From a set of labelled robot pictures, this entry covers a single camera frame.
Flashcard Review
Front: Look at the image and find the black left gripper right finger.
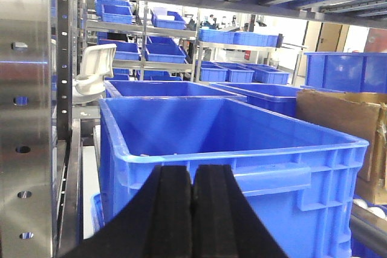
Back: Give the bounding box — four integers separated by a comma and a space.
192, 165, 287, 257

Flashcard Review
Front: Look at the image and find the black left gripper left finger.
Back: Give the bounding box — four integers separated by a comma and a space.
65, 166, 192, 257

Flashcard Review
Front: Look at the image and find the large blue plastic bin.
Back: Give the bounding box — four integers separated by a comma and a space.
99, 97, 368, 257

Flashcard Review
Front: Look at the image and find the white plastic chair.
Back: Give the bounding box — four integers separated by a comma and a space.
72, 44, 117, 105

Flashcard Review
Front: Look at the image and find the brown cardboard box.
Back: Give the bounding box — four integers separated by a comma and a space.
295, 88, 387, 206

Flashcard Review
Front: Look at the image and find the stainless steel rack post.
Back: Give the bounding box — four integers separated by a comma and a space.
1, 0, 54, 257

